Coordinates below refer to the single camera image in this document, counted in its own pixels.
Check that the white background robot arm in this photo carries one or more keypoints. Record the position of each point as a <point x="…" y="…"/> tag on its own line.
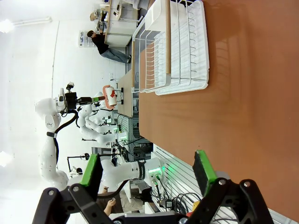
<point x="84" y="116"/>
<point x="98" y="137"/>

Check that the white mug with red print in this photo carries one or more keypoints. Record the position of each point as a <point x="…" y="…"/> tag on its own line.
<point x="109" y="99"/>

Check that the white plastic cutlery holder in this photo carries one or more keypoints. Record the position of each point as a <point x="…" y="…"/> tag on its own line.
<point x="154" y="16"/>

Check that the clear storage drawer unit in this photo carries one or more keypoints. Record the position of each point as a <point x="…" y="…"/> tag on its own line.
<point x="83" y="39"/>

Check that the bright ceiling light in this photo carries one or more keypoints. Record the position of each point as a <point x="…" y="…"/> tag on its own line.
<point x="5" y="25"/>

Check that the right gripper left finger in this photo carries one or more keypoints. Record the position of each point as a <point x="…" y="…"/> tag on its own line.
<point x="92" y="172"/>

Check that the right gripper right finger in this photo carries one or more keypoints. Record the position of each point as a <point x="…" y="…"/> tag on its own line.
<point x="204" y="172"/>

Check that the background person black shirt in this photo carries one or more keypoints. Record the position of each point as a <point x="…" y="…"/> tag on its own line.
<point x="101" y="44"/>

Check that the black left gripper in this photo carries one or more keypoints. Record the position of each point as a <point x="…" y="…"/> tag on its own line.
<point x="84" y="100"/>

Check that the onlooker's bare hand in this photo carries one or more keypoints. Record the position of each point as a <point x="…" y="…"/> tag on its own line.
<point x="109" y="206"/>

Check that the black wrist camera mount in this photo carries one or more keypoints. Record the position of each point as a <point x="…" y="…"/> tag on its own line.
<point x="70" y="87"/>

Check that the metal equipment frame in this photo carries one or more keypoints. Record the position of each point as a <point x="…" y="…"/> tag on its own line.
<point x="127" y="133"/>

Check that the black power adapter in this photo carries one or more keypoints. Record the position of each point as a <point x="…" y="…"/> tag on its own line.
<point x="167" y="203"/>

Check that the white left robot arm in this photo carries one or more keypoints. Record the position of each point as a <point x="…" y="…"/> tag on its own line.
<point x="47" y="144"/>

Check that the white plastic drain tray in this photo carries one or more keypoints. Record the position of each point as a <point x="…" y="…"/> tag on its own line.
<point x="204" y="46"/>

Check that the white slatted mounting panel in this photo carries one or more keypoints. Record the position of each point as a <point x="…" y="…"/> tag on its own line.
<point x="172" y="163"/>

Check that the white desk wooden top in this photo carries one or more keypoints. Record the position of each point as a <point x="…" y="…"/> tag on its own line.
<point x="116" y="30"/>

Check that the beige background table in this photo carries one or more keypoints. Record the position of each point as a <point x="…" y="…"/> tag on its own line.
<point x="126" y="93"/>

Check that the yellow emergency stop box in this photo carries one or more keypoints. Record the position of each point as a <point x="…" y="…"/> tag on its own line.
<point x="193" y="208"/>

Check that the black articulated stand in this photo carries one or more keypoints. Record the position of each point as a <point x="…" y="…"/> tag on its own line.
<point x="77" y="156"/>

